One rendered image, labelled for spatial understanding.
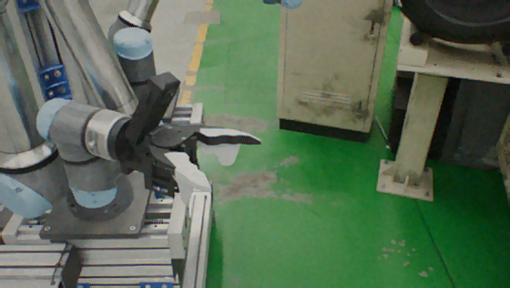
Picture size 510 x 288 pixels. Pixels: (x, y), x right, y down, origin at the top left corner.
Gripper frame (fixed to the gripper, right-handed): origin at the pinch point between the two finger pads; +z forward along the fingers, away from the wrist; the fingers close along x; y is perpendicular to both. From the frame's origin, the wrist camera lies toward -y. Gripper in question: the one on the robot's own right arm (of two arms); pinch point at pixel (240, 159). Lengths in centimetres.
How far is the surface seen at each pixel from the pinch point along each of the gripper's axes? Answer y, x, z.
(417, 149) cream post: 62, -152, 21
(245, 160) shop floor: 88, -142, -64
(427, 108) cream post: 40, -149, 21
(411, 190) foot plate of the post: 85, -153, 23
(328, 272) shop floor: 95, -88, 0
